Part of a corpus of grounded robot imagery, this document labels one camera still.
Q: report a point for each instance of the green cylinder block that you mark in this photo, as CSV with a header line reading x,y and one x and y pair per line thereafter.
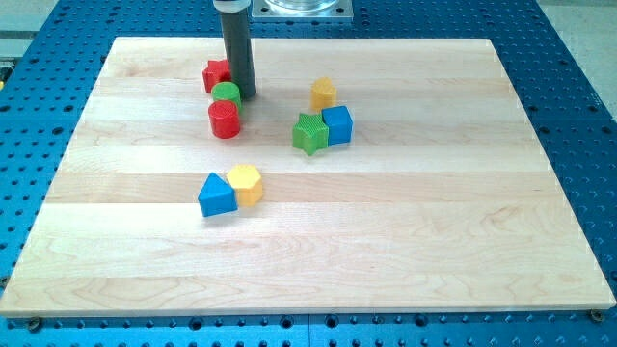
x,y
227,91

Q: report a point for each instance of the green star block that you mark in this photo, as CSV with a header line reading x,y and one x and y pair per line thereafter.
x,y
310,133

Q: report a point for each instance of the red star block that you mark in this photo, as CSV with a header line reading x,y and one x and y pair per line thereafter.
x,y
215,72

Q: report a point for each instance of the blue cube block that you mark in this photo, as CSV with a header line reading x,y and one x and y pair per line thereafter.
x,y
340,124

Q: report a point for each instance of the yellow hexagon block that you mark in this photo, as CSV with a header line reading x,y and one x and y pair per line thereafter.
x,y
246,181

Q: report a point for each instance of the yellow heart block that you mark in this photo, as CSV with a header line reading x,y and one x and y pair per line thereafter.
x,y
323,94

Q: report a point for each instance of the blue triangle block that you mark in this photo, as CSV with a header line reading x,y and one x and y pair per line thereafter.
x,y
216,197

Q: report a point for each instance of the red cylinder block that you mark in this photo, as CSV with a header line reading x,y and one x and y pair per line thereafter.
x,y
224,119

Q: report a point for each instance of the light wooden board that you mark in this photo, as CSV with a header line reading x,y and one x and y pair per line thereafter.
x,y
444,200

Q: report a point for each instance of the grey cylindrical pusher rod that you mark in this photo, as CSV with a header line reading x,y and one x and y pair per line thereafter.
x,y
238,45

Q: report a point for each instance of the white rod collar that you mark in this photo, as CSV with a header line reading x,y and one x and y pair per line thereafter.
x,y
231,6

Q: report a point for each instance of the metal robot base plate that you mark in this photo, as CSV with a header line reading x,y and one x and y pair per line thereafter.
x,y
279,11

